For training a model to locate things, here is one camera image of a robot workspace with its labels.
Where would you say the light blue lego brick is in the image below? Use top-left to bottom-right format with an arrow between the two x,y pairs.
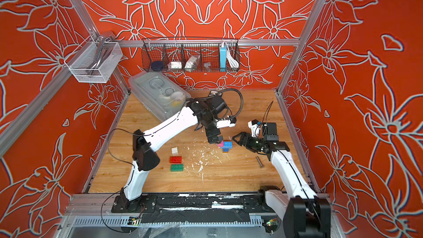
222,141 -> 233,149

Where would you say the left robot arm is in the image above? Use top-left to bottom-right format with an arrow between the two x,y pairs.
116,88 -> 244,208

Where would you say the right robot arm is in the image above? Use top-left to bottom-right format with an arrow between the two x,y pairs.
232,106 -> 332,238

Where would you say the white lego brick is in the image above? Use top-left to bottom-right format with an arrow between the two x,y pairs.
171,147 -> 178,155

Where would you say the red lego brick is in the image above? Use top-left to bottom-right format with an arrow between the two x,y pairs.
169,156 -> 182,164

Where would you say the green lego brick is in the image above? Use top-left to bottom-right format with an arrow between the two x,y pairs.
170,164 -> 184,172

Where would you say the steel bolt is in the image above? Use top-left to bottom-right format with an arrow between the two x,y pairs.
256,156 -> 264,168

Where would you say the clear plastic storage box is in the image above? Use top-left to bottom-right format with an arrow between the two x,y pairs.
128,72 -> 191,122

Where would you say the light blue box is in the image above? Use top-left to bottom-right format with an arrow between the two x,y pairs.
219,43 -> 227,72

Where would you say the dark round jar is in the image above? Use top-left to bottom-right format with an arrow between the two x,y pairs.
150,60 -> 164,72

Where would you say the white mesh basket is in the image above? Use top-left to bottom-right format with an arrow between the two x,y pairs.
65,40 -> 123,84

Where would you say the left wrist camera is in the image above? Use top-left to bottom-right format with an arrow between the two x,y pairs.
216,118 -> 237,129

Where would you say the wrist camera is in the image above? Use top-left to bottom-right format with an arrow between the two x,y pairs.
248,119 -> 262,138
216,118 -> 237,129

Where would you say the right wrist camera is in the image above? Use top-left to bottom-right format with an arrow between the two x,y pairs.
248,119 -> 262,138

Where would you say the black wire basket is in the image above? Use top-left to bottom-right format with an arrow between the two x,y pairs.
141,37 -> 241,73

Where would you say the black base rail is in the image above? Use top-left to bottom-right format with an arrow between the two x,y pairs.
111,192 -> 278,226

